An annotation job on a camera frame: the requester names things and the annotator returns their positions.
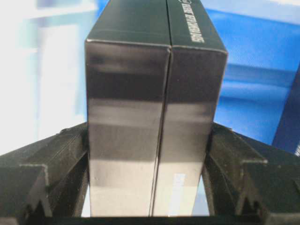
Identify clear plastic storage case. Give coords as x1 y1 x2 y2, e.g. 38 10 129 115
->
0 0 99 154

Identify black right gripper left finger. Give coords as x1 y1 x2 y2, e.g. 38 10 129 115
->
0 123 89 225

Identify black RealSense box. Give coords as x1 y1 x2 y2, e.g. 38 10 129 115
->
85 0 227 217

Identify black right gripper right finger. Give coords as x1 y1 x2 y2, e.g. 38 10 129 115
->
202 123 300 225

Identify blue foam liner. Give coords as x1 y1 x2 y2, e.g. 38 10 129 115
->
207 9 300 144

